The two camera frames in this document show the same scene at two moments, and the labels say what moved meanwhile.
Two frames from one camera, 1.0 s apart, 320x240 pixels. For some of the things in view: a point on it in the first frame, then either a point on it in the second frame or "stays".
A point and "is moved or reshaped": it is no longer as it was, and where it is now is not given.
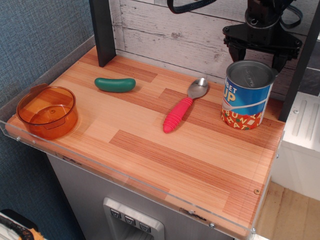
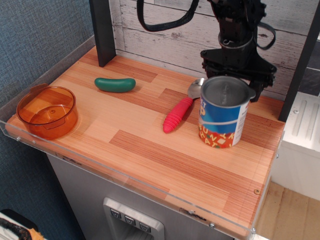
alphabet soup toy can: x=248 y=87 is moved or reshaped
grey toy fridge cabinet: x=85 y=192 stays
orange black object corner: x=13 y=226 stays
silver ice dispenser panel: x=122 y=222 stays
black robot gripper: x=263 y=31 to x=237 y=57
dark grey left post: x=103 y=30 stays
